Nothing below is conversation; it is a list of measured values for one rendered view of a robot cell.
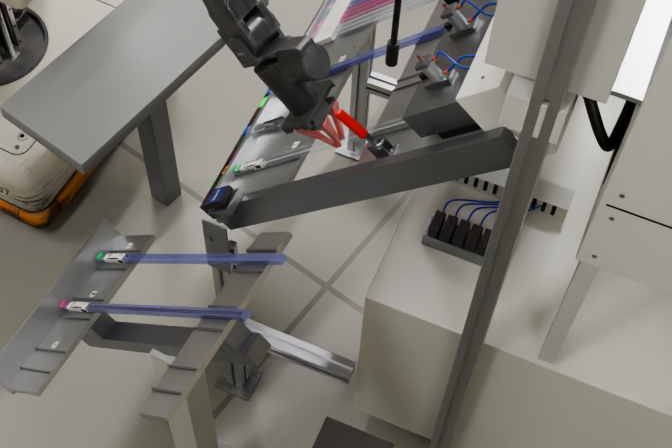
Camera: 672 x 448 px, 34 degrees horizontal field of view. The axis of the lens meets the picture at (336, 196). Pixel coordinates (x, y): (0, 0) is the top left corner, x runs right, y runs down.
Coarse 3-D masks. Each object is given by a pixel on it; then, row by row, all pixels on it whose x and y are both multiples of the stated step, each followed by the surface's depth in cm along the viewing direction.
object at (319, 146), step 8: (392, 120) 178; (400, 120) 176; (368, 128) 182; (376, 128) 180; (384, 128) 179; (392, 128) 178; (400, 128) 177; (344, 136) 187; (352, 136) 184; (312, 144) 193; (320, 144) 191; (328, 144) 189; (288, 152) 198; (296, 152) 196; (304, 152) 194; (312, 152) 193; (264, 160) 203; (272, 160) 201; (280, 160) 199
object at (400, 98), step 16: (432, 16) 196; (416, 48) 192; (432, 48) 188; (400, 80) 188; (416, 80) 184; (400, 96) 185; (384, 112) 185; (400, 112) 181; (368, 144) 181; (400, 144) 174; (416, 144) 170; (432, 144) 167; (368, 160) 178
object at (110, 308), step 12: (96, 312) 186; (108, 312) 183; (120, 312) 180; (132, 312) 177; (144, 312) 174; (156, 312) 172; (168, 312) 169; (180, 312) 167; (192, 312) 165; (204, 312) 163; (216, 312) 161; (228, 312) 159; (240, 312) 157
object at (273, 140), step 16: (368, 32) 212; (336, 48) 217; (352, 48) 212; (320, 80) 212; (336, 80) 207; (336, 96) 204; (288, 112) 213; (272, 128) 212; (256, 144) 213; (272, 144) 208; (288, 144) 203; (304, 144) 198; (288, 160) 198; (240, 176) 209; (256, 176) 204; (272, 176) 199; (288, 176) 194
